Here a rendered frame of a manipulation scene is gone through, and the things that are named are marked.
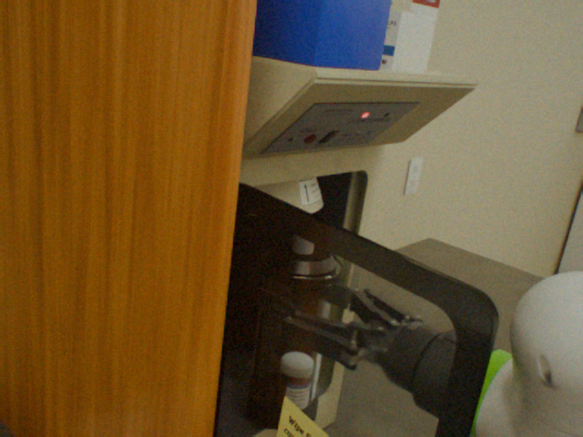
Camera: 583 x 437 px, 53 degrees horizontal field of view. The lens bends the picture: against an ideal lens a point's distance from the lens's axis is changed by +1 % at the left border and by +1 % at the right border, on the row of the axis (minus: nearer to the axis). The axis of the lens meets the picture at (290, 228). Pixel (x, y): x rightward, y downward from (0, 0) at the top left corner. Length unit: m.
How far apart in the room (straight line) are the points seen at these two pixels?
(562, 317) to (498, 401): 0.15
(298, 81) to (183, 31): 0.10
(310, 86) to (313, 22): 0.05
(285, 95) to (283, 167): 0.17
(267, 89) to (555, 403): 0.35
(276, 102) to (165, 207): 0.14
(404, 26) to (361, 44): 0.12
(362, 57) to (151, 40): 0.19
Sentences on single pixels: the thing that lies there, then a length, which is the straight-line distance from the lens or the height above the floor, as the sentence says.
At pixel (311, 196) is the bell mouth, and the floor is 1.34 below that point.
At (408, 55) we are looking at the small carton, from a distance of 0.68.
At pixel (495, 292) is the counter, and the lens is 1.68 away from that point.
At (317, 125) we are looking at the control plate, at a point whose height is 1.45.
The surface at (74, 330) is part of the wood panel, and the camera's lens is 0.73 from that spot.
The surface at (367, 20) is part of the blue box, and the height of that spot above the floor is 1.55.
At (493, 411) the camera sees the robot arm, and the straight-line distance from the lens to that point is 0.60.
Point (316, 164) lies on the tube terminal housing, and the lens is 0.72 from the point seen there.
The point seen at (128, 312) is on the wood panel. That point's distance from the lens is 0.62.
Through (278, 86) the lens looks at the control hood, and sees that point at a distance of 0.53.
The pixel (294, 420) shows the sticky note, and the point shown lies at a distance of 0.58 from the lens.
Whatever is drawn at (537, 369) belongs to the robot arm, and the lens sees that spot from 0.50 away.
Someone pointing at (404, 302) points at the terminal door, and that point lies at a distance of 0.44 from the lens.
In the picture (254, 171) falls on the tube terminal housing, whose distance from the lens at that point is 0.64.
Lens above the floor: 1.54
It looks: 19 degrees down
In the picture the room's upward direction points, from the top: 8 degrees clockwise
